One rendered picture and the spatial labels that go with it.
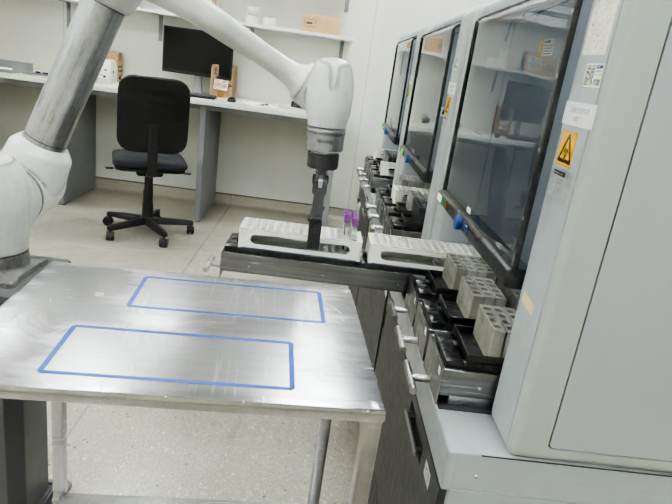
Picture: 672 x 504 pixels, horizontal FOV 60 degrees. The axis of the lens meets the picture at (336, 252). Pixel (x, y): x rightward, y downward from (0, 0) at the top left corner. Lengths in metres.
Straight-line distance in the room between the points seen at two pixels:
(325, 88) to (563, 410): 0.82
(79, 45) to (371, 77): 3.56
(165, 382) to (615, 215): 0.64
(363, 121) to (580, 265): 4.15
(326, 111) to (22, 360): 0.80
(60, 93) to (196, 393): 0.96
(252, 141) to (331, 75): 3.65
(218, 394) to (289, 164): 4.22
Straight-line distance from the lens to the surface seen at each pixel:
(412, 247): 1.44
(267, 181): 5.01
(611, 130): 0.82
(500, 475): 0.99
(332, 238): 1.40
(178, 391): 0.83
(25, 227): 1.50
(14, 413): 1.64
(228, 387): 0.84
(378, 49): 4.90
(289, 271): 1.41
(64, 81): 1.58
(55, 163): 1.61
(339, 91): 1.34
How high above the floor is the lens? 1.26
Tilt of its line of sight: 18 degrees down
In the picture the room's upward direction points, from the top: 8 degrees clockwise
